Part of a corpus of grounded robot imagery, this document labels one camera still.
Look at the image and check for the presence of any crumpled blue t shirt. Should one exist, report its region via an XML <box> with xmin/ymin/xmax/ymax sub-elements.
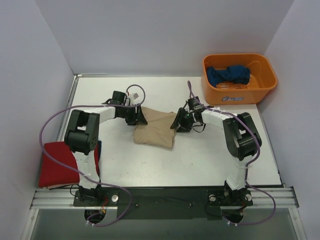
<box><xmin>206</xmin><ymin>65</ymin><xmax>251</xmax><ymax>87</ymax></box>

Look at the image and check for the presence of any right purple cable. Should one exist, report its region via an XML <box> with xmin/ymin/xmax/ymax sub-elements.
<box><xmin>187</xmin><ymin>80</ymin><xmax>277</xmax><ymax>227</ymax></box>

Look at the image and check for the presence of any beige t shirt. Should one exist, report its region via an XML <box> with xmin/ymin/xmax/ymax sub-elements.
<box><xmin>132</xmin><ymin>107</ymin><xmax>177</xmax><ymax>150</ymax></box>

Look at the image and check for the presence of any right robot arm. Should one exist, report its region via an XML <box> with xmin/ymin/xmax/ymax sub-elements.
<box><xmin>170</xmin><ymin>96</ymin><xmax>262</xmax><ymax>205</ymax></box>

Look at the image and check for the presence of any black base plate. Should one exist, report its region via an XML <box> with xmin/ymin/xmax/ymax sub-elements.
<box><xmin>73</xmin><ymin>186</ymin><xmax>253</xmax><ymax>223</ymax></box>

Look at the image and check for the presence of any orange plastic basket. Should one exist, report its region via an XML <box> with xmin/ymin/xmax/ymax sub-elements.
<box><xmin>201</xmin><ymin>53</ymin><xmax>278</xmax><ymax>105</ymax></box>

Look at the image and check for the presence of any folded red t shirt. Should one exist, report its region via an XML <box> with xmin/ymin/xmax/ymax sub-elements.
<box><xmin>38</xmin><ymin>140</ymin><xmax>102</xmax><ymax>189</ymax></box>

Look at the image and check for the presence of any aluminium rail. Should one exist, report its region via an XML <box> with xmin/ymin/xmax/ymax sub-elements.
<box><xmin>30</xmin><ymin>187</ymin><xmax>300</xmax><ymax>210</ymax></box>

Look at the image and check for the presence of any purple cable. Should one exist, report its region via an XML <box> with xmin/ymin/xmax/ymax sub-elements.
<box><xmin>39</xmin><ymin>83</ymin><xmax>147</xmax><ymax>228</ymax></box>
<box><xmin>187</xmin><ymin>80</ymin><xmax>277</xmax><ymax>227</ymax></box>

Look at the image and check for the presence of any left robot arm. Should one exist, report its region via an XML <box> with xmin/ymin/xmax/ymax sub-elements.
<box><xmin>64</xmin><ymin>91</ymin><xmax>148</xmax><ymax>206</ymax></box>

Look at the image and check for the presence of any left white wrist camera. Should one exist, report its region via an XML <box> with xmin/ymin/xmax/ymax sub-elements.
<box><xmin>127</xmin><ymin>92</ymin><xmax>139</xmax><ymax>106</ymax></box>

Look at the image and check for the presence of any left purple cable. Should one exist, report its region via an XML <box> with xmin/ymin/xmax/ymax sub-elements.
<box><xmin>39</xmin><ymin>83</ymin><xmax>147</xmax><ymax>228</ymax></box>

